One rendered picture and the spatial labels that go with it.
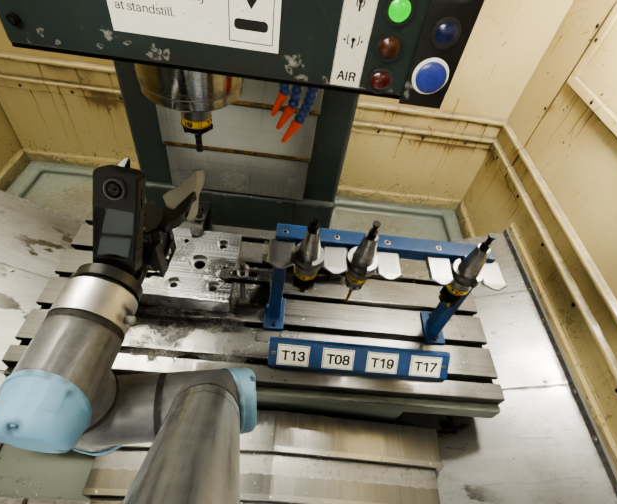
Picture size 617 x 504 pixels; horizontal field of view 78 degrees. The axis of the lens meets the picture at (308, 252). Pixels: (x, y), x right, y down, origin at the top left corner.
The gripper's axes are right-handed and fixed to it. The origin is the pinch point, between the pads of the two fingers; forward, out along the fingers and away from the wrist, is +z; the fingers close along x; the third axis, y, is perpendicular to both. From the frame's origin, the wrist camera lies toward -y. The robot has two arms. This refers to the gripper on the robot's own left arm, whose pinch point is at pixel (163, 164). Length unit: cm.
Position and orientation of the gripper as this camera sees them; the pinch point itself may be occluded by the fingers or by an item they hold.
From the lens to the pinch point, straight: 58.0
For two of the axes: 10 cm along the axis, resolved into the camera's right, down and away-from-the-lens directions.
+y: -1.2, 6.3, 7.7
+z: 0.9, -7.6, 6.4
